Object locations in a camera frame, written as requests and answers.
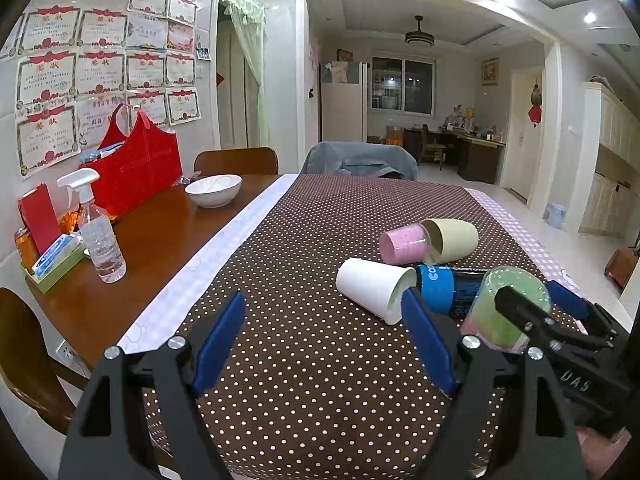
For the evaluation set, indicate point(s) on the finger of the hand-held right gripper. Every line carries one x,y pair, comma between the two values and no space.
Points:
525,312
567,297

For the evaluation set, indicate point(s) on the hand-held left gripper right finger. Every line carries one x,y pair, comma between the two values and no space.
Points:
431,347

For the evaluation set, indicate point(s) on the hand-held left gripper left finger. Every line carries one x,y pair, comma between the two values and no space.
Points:
220,342

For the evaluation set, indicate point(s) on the green cup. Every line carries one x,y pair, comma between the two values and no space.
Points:
485,312

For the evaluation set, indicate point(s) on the blue and black cup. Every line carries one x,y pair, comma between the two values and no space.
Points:
440,287

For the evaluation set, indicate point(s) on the white cup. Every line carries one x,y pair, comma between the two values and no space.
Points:
367,285

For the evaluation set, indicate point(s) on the beige cup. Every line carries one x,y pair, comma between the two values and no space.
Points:
457,237

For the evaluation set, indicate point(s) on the pink cup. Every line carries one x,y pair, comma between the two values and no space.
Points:
400,245

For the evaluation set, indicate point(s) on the light blue bucket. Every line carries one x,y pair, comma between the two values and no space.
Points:
556,217

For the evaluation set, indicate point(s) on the brown polka dot tablecloth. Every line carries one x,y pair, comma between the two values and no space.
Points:
320,240

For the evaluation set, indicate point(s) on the light wooden cabinet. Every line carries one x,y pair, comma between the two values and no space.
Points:
612,160

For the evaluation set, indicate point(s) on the white bowl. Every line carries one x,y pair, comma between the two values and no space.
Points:
212,192

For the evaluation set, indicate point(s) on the clear spray bottle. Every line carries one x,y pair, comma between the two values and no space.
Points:
102,245

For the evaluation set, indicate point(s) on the white door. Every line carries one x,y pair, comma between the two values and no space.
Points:
520,150

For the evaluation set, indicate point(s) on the dark wooden desk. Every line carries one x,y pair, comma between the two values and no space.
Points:
475,152

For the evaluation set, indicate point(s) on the green tray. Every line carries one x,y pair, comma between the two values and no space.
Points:
55,277

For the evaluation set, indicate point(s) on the blue tissue packet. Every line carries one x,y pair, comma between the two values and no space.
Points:
55,255

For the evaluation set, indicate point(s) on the wooden desk chair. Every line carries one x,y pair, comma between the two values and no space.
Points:
431,147

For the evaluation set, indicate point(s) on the red hanging ornament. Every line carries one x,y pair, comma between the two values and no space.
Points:
535,110

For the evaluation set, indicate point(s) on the red bag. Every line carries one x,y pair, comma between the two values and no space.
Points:
145,165

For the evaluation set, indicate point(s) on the grey cloth covered chair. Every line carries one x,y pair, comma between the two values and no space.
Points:
360,157

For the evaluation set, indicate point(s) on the orange bottle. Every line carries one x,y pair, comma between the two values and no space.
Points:
24,250

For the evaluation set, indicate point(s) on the red box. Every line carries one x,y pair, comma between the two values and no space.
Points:
40,215

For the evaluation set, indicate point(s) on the white refrigerator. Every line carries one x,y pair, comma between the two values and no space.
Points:
342,105

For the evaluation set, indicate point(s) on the window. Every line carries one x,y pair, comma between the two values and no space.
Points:
402,85

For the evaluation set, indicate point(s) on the ceiling lamp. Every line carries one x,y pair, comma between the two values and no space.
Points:
419,36

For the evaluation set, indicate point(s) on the green curtain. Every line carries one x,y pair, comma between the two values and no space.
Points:
250,45

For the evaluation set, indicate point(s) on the white wall socket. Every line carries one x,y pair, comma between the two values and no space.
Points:
66,353

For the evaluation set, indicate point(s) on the small framed wall picture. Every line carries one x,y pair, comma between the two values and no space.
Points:
490,71

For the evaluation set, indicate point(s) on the wall of award certificates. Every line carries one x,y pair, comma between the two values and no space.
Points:
100,75

